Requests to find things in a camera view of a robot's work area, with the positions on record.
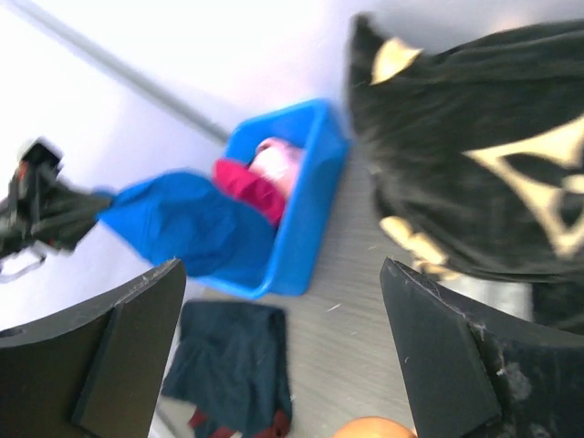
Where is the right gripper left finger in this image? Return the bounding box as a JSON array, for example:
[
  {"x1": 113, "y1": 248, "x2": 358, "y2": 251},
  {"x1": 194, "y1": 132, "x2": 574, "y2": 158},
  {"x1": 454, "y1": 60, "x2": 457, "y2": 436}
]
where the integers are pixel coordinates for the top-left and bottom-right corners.
[{"x1": 1, "y1": 260, "x2": 186, "y2": 438}]

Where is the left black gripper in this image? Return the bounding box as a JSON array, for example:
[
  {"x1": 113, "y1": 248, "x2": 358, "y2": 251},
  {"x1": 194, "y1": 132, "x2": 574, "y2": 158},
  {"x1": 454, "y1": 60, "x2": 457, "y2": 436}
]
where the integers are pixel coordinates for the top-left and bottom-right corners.
[{"x1": 1, "y1": 139, "x2": 113, "y2": 256}]

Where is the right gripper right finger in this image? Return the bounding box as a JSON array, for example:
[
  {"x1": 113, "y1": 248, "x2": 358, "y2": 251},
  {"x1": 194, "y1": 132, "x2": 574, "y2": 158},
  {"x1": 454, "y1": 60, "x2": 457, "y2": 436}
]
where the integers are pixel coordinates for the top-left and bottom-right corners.
[{"x1": 380, "y1": 259, "x2": 583, "y2": 437}]

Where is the wooden hat stand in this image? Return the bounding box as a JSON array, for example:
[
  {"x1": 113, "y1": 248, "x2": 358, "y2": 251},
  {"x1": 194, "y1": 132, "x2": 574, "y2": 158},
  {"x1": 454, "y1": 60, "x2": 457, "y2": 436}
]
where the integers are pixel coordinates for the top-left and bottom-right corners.
[{"x1": 332, "y1": 416, "x2": 417, "y2": 438}]

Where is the blue cap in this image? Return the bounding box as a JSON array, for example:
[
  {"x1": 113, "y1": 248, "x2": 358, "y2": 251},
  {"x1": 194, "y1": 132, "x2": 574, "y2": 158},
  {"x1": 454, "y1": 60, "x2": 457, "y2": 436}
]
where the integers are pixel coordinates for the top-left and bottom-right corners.
[{"x1": 98, "y1": 171, "x2": 275, "y2": 286}]

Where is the navy blue cloth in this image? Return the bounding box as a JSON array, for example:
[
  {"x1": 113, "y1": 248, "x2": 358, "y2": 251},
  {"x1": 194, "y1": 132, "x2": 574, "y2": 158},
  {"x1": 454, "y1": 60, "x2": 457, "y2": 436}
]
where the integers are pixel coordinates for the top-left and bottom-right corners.
[{"x1": 162, "y1": 300, "x2": 293, "y2": 437}]

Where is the blue plastic bin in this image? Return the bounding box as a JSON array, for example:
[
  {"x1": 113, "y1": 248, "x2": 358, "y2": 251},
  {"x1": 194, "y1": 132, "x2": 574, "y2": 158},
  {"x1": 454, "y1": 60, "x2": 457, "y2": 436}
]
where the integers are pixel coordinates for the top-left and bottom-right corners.
[{"x1": 198, "y1": 99, "x2": 350, "y2": 299}]

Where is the magenta cap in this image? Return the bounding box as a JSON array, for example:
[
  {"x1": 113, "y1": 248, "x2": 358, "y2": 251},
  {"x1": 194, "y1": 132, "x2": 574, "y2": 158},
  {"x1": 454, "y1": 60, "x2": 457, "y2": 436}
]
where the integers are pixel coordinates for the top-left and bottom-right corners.
[{"x1": 212, "y1": 159, "x2": 287, "y2": 228}]

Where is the pink cap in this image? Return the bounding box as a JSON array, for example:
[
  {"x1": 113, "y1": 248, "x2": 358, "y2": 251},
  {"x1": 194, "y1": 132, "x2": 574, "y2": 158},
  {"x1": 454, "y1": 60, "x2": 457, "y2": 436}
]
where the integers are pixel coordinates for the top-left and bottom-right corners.
[{"x1": 248, "y1": 137, "x2": 304, "y2": 199}]

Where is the black patterned plush blanket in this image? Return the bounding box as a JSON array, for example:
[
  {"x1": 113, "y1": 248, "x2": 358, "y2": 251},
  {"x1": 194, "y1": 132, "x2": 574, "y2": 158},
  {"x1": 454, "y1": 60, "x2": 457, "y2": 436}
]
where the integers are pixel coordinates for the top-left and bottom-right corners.
[{"x1": 347, "y1": 13, "x2": 583, "y2": 333}]

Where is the left aluminium frame post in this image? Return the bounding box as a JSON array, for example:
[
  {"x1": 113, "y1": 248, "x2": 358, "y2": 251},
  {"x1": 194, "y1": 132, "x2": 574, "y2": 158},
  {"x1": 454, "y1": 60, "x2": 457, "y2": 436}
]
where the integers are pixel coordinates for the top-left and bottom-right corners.
[{"x1": 3, "y1": 1, "x2": 229, "y2": 144}]

